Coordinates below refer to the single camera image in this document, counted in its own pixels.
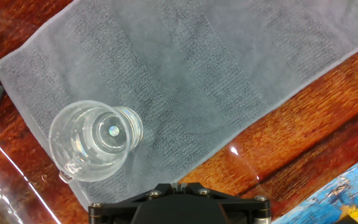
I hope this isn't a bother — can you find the grey towel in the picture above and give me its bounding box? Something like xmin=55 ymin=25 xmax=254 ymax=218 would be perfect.
xmin=0 ymin=0 xmax=358 ymax=209

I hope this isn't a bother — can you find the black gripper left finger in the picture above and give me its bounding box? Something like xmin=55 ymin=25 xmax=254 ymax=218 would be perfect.
xmin=88 ymin=189 xmax=155 ymax=224

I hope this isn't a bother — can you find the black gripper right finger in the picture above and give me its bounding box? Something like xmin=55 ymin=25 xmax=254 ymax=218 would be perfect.
xmin=203 ymin=187 xmax=272 ymax=224

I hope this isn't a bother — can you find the blue starry tablecloth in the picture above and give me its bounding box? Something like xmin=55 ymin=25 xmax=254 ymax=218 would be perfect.
xmin=272 ymin=149 xmax=358 ymax=224

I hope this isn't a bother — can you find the clear glass mug with water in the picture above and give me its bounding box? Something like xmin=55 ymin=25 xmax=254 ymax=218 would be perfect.
xmin=48 ymin=100 xmax=144 ymax=183

